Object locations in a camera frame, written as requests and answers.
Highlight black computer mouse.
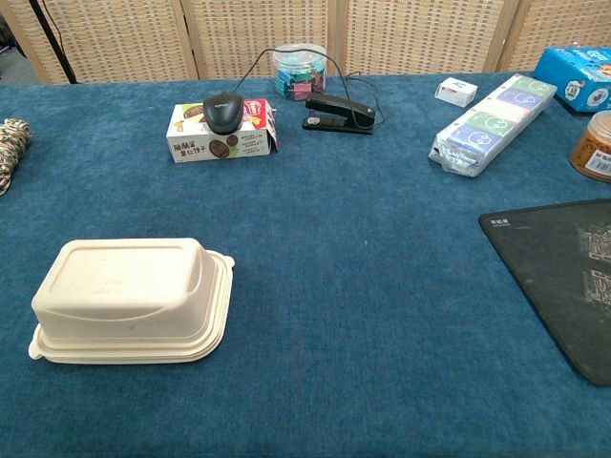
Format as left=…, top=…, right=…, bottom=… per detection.
left=202, top=91, right=246, bottom=135

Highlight black mouse pad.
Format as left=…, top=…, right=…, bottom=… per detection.
left=478, top=198, right=611, bottom=387

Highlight blue table cloth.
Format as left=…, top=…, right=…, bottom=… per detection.
left=0, top=71, right=611, bottom=458

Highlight black stapler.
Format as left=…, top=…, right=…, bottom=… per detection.
left=302, top=92, right=377, bottom=135

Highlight white cookie box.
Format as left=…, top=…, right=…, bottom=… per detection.
left=165, top=97, right=281, bottom=165

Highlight clear jar of binder clips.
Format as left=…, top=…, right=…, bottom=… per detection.
left=272, top=43, right=328, bottom=102

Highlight beige takeaway container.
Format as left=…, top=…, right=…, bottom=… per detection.
left=28, top=238, right=236, bottom=366

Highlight small white staples box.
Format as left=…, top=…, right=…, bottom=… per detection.
left=433, top=76, right=479, bottom=108

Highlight plastic-wrapped tissue packs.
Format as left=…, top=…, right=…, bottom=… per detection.
left=428, top=73, right=558, bottom=178

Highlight wicker folding screen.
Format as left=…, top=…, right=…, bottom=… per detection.
left=0, top=0, right=611, bottom=86

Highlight clear jar of rubber bands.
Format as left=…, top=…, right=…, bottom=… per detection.
left=570, top=111, right=611, bottom=183

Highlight blue cookie box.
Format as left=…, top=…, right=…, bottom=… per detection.
left=533, top=46, right=611, bottom=115

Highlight black tripod stand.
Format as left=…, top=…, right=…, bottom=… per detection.
left=28, top=0, right=77, bottom=85

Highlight braided rope bundle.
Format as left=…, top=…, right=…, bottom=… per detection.
left=0, top=117, right=32, bottom=197

